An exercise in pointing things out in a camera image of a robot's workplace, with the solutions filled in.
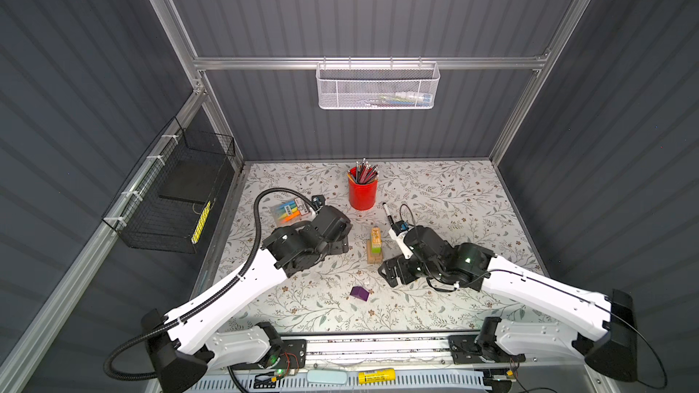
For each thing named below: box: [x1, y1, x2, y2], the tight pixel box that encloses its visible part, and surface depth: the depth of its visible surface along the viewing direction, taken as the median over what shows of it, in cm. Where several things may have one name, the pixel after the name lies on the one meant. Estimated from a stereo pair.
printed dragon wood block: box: [371, 226, 382, 249], surface depth 86 cm
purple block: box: [349, 285, 370, 302], surface depth 85 cm
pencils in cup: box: [347, 156, 380, 185], surface depth 101 cm
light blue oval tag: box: [305, 369, 348, 384], surface depth 71 cm
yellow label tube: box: [357, 368, 396, 385], surface depth 71 cm
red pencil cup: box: [348, 178, 378, 212], surface depth 106 cm
